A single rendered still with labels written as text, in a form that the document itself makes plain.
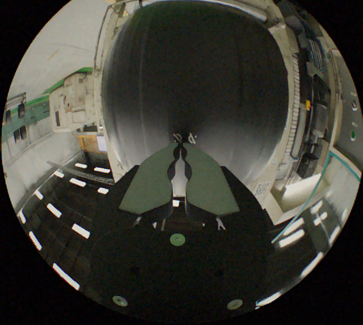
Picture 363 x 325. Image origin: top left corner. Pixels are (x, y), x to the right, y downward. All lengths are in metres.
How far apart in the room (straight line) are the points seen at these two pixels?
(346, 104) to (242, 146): 0.49
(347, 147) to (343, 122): 0.08
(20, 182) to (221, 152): 11.74
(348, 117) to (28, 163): 12.17
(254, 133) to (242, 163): 0.04
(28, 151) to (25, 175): 1.82
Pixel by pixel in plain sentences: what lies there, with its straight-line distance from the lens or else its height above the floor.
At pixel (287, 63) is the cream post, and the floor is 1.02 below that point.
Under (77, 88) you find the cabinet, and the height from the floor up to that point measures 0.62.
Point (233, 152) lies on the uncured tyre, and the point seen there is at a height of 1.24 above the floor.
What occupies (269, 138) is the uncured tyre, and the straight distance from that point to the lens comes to 0.17.
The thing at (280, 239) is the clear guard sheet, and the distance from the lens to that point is 0.80.
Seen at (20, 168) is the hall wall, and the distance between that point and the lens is 11.53.
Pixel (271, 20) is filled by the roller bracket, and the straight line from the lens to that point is 0.42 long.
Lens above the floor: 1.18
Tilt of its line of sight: 22 degrees up
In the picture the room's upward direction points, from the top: 179 degrees counter-clockwise
